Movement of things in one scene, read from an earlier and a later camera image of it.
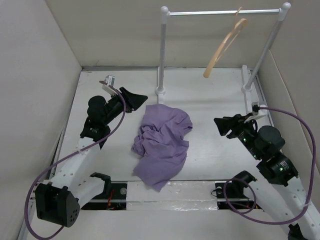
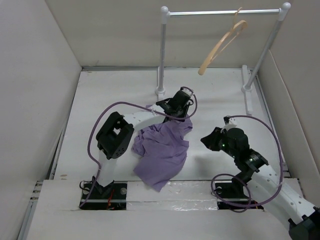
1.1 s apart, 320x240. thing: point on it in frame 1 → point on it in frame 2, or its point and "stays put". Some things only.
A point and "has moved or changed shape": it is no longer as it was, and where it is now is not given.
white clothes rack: [248, 75] stays put
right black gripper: [224, 123] → [210, 140]
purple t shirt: [162, 144] stays put
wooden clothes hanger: [226, 43] has moved or changed shape
